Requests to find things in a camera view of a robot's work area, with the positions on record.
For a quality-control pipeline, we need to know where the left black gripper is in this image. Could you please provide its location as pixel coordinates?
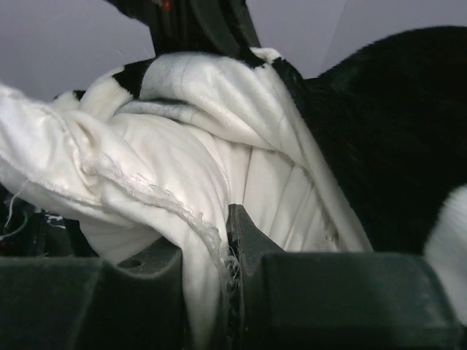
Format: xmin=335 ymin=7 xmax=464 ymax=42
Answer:
xmin=108 ymin=0 xmax=260 ymax=58

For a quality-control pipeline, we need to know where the black white checkered pillowcase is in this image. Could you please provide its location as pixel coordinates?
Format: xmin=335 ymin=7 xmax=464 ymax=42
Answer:
xmin=53 ymin=26 xmax=466 ymax=322

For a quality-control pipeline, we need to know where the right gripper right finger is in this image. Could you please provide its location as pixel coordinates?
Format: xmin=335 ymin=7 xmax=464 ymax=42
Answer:
xmin=226 ymin=204 xmax=460 ymax=349

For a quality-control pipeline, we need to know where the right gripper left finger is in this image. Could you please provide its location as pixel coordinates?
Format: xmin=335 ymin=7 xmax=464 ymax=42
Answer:
xmin=1 ymin=246 xmax=184 ymax=349

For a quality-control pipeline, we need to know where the white pillow insert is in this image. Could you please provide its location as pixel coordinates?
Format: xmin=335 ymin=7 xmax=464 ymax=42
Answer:
xmin=1 ymin=77 xmax=370 ymax=349

